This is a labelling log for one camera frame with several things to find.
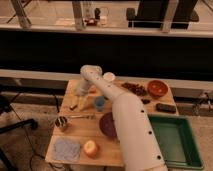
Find yellow banana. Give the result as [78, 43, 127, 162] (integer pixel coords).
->
[69, 95, 91, 111]

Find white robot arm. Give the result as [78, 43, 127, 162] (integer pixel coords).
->
[76, 65, 168, 171]

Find blue plastic cup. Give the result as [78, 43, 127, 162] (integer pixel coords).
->
[94, 96, 106, 112]

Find white paper cup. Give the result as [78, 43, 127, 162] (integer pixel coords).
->
[103, 72, 116, 82]

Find orange carrot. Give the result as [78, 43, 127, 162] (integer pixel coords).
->
[89, 85, 97, 93]

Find purple bowl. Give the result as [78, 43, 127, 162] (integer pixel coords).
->
[99, 113, 117, 138]

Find orange apple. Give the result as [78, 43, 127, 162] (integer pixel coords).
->
[83, 140, 98, 158]

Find blue cloth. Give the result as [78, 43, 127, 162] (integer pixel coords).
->
[52, 138, 81, 162]

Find dark red grapes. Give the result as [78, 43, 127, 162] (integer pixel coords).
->
[122, 82, 147, 96]

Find black office chair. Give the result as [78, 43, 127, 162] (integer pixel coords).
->
[0, 83, 39, 171]

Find black rectangular block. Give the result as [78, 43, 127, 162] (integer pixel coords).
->
[156, 103, 176, 113]

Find green plastic tray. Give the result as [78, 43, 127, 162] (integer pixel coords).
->
[149, 115, 204, 170]

